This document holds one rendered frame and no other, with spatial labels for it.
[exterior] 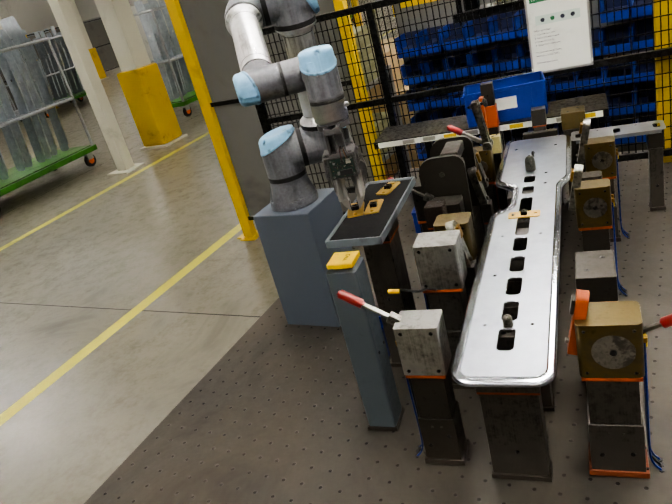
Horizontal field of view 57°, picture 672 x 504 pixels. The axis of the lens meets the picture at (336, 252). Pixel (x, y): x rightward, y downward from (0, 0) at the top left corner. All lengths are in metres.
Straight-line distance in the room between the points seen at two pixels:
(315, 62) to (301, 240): 0.73
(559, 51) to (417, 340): 1.66
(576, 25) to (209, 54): 2.62
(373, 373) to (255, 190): 3.34
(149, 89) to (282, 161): 7.44
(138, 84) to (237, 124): 4.77
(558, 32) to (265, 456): 1.88
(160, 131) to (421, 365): 8.19
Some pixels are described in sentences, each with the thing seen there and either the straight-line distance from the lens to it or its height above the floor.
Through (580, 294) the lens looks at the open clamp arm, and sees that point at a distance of 1.19.
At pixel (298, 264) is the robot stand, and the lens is 1.95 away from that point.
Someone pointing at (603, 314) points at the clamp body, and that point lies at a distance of 1.22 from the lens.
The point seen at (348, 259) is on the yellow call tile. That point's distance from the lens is 1.35.
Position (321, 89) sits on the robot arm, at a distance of 1.32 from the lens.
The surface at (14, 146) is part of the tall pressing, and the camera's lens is 9.28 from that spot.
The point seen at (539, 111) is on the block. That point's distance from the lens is 2.44.
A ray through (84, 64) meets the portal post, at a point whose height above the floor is 1.37.
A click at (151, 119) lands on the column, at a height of 0.41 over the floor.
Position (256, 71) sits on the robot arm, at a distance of 1.42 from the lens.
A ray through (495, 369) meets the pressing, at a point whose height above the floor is 1.00.
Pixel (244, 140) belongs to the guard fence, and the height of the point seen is 0.77.
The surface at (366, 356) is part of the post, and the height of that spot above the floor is 0.92.
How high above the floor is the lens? 1.73
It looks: 24 degrees down
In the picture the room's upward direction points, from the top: 15 degrees counter-clockwise
